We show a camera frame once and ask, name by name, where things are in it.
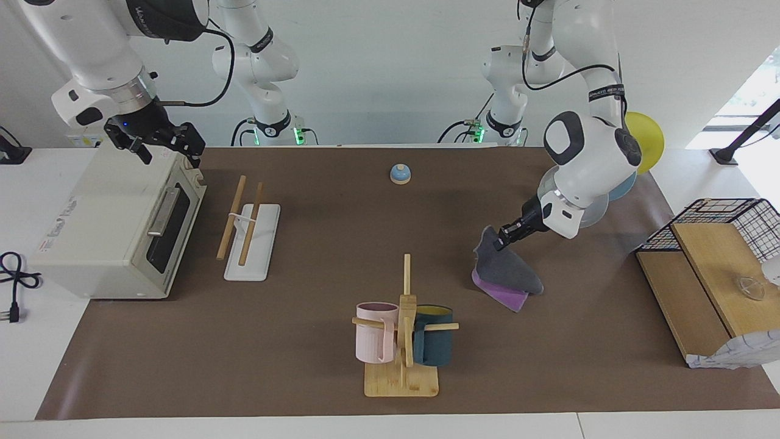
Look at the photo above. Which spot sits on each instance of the yellow plate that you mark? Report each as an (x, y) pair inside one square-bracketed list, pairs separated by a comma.
[(649, 140)]

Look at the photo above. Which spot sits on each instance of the purple and grey towel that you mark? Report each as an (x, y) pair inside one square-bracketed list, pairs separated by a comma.
[(512, 274)]

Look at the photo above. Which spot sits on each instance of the clear glass piece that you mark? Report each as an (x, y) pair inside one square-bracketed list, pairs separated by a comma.
[(751, 286)]

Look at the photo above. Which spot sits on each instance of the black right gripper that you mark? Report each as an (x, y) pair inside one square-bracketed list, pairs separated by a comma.
[(146, 125)]

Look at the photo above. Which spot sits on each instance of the wooden mug tree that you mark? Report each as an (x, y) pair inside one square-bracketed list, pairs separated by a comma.
[(402, 381)]

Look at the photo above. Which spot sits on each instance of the dark teal mug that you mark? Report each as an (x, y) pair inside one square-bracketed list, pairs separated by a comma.
[(436, 344)]

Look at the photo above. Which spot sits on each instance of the wooden box shelf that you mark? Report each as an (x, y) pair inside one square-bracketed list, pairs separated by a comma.
[(688, 299)]

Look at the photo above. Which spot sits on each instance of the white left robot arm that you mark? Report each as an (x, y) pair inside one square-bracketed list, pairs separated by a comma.
[(585, 158)]

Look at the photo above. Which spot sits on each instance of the cream toaster oven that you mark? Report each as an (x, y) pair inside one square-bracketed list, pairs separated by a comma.
[(97, 225)]

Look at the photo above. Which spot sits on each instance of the brown table mat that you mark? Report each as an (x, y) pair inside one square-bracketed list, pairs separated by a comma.
[(341, 238)]

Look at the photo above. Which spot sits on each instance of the white wooden-bar towel rack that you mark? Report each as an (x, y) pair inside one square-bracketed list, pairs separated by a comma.
[(259, 244)]

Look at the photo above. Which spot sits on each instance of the small blue call bell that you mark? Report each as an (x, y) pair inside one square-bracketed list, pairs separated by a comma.
[(400, 175)]

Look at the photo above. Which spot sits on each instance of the light blue plate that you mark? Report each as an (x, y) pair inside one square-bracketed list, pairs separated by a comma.
[(624, 188)]

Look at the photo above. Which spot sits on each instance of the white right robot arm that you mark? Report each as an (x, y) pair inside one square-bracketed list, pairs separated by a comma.
[(91, 49)]

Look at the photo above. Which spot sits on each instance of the white power strip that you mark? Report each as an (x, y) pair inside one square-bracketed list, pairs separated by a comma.
[(82, 141)]

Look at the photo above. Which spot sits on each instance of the grey plate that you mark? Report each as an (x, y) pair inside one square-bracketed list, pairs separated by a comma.
[(594, 213)]

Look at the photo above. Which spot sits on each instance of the pink mug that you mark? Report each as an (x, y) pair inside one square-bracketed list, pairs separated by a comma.
[(372, 338)]

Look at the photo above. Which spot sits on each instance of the black desk clamp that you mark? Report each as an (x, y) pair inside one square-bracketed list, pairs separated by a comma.
[(12, 153)]

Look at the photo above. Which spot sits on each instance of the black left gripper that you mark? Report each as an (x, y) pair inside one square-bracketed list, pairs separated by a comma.
[(527, 222)]

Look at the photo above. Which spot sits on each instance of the white patterned cloth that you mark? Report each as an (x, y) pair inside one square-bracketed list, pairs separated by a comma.
[(740, 353)]

